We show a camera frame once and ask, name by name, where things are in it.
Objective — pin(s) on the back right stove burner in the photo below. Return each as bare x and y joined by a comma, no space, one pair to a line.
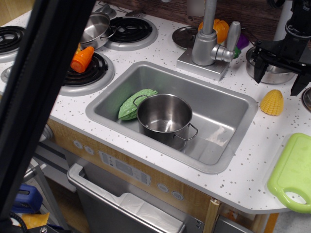
131,33

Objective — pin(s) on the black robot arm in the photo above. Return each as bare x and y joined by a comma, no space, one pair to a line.
298,27

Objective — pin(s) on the yellow toy corn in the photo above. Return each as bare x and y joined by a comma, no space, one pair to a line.
272,103

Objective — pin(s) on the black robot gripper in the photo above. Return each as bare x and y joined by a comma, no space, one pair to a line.
292,55

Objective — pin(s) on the grey control panel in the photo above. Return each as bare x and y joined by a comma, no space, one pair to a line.
125,168

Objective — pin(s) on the silver toy faucet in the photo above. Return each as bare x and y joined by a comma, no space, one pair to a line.
207,57

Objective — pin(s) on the steel pot in sink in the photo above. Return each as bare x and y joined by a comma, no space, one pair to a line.
166,118

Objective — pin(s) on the silver dishwasher door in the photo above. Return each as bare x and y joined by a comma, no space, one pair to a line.
128,212

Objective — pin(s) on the back left stove burner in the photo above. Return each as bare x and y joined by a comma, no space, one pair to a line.
10,40

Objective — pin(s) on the green toy leafy vegetable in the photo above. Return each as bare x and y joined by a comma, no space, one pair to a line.
128,110

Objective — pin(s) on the stove burner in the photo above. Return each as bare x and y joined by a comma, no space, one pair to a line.
10,40
131,33
99,73

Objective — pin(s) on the silver stove knob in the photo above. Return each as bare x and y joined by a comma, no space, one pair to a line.
46,134

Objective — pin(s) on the front right stove burner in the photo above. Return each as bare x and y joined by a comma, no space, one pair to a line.
99,73

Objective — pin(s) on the black camera frame bar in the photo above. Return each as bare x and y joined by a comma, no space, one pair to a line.
53,32

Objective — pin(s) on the dark round pot lid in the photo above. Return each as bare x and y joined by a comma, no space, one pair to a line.
185,37

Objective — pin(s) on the orange toy pepper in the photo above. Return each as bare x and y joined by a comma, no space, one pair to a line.
221,28

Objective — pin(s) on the purple toy eggplant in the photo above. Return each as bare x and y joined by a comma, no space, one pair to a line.
243,42

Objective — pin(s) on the metal spatula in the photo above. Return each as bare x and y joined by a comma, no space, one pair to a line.
135,13

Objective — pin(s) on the steel pot under gripper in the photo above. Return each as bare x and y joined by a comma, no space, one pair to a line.
273,75

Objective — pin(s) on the green plastic cutting board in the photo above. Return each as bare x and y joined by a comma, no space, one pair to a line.
290,181

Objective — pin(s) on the steel bowl pan on stove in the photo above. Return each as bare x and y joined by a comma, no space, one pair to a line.
98,31

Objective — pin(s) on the orange toy carrot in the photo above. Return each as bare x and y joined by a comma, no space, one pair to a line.
81,60

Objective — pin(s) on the blue tool handle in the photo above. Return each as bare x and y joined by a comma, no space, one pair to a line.
28,200

